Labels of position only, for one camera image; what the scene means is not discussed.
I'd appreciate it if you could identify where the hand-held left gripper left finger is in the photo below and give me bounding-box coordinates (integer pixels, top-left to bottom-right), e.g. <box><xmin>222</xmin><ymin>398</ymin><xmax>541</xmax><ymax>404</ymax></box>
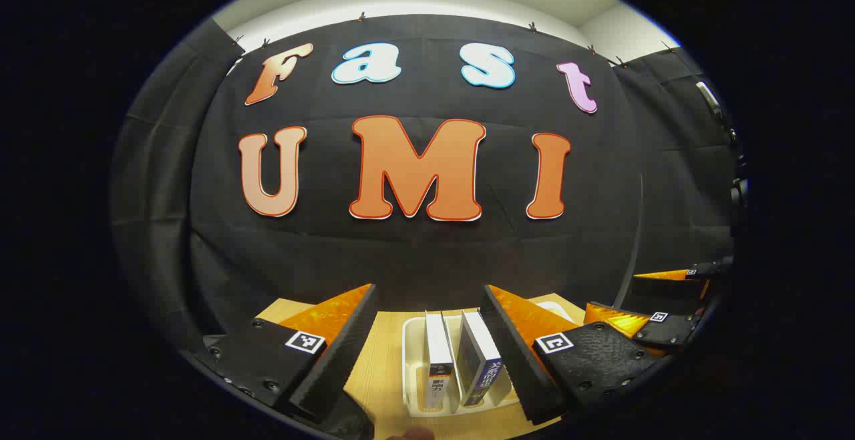
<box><xmin>190</xmin><ymin>284</ymin><xmax>379</xmax><ymax>427</ymax></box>

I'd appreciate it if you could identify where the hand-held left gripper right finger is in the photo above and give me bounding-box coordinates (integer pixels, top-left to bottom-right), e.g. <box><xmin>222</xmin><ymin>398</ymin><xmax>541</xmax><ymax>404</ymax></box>
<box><xmin>480</xmin><ymin>284</ymin><xmax>662</xmax><ymax>426</ymax></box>

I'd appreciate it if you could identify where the white book with blue cover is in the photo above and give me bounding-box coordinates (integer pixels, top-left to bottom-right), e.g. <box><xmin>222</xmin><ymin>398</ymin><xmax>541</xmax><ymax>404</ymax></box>
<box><xmin>458</xmin><ymin>311</ymin><xmax>512</xmax><ymax>407</ymax></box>

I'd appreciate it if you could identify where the white bookshelf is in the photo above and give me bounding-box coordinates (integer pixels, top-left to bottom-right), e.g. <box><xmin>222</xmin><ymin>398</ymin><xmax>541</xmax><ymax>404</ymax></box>
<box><xmin>401</xmin><ymin>301</ymin><xmax>575</xmax><ymax>419</ymax></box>

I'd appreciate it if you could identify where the white book with grey cover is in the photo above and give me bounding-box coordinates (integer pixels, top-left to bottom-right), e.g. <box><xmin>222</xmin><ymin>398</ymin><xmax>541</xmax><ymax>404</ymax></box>
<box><xmin>424</xmin><ymin>312</ymin><xmax>457</xmax><ymax>413</ymax></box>

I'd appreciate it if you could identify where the black equipment stand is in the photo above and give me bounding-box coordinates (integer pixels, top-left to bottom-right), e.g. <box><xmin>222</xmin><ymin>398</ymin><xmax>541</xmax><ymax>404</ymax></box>
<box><xmin>693</xmin><ymin>79</ymin><xmax>747</xmax><ymax>207</ymax></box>

